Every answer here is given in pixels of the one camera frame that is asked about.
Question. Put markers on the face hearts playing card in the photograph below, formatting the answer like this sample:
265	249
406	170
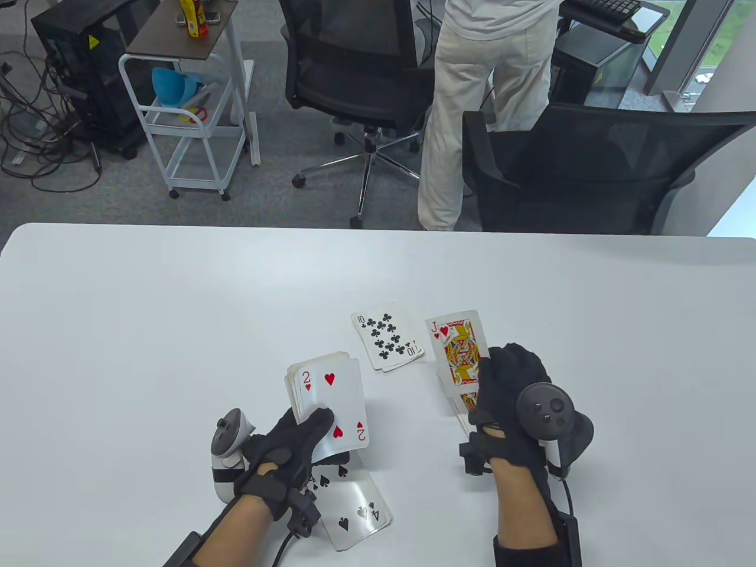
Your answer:
455	354

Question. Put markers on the person's right forearm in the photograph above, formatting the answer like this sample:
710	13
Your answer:
522	508

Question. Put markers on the black spades playing card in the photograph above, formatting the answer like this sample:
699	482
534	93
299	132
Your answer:
348	508

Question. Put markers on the red hearts playing card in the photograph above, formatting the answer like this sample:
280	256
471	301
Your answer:
345	401

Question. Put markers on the black keyboard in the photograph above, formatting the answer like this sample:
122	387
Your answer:
608	7

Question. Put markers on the person's left hand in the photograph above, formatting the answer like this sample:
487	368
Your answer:
276	460

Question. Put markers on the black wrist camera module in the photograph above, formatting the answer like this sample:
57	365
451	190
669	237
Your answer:
475	455
304	514

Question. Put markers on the deck of playing cards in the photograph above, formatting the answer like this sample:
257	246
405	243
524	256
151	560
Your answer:
316	357

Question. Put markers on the white side table brown top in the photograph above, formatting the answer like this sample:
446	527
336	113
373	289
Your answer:
177	41

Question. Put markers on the person's left forearm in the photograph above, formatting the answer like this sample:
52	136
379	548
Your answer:
233	537

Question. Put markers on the black mesh office chair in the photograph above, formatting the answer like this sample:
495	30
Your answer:
590	177

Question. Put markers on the black forearm sensor box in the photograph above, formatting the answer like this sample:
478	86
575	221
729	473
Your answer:
183	549
569	540

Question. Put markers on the black computer tower glass panel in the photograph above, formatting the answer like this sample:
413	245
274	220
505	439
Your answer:
608	68

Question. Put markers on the black clubs playing card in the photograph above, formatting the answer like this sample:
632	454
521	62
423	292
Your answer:
384	333

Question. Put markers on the black chair with chrome base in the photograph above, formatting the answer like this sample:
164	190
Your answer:
360	88

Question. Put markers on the red yellow plastic toy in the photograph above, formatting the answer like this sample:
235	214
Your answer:
195	114

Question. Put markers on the white rolling cart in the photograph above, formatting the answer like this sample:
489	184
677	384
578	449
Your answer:
195	131

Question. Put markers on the dark grey desk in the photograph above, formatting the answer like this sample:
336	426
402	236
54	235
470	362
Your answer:
647	20

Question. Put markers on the orange red bottle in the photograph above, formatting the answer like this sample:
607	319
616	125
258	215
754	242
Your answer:
202	23

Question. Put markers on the person's right hand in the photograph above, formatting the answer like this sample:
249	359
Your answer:
508	372

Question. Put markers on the yellow bottle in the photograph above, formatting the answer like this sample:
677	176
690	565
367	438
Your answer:
190	18

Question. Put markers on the black computer tower yellow sticker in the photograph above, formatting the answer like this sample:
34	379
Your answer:
88	88

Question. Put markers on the grey white handheld controller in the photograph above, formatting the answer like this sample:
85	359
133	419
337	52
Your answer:
230	438
549	413

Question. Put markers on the black elastic armband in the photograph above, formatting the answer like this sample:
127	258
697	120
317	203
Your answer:
525	552

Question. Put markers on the blue plastic funnel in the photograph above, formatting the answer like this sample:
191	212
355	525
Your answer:
171	88

